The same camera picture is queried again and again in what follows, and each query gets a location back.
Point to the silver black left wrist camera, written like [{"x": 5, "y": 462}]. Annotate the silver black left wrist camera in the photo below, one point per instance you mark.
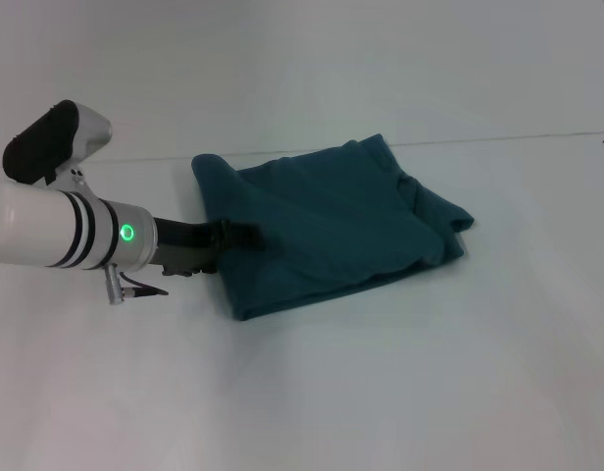
[{"x": 52, "y": 142}]

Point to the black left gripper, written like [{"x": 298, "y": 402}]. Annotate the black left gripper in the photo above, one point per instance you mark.
[{"x": 184, "y": 245}]

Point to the teal t-shirt with FREE print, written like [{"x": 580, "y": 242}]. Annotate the teal t-shirt with FREE print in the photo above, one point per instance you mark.
[{"x": 331, "y": 230}]

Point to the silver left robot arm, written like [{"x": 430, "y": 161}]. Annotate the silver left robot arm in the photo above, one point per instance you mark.
[{"x": 62, "y": 230}]

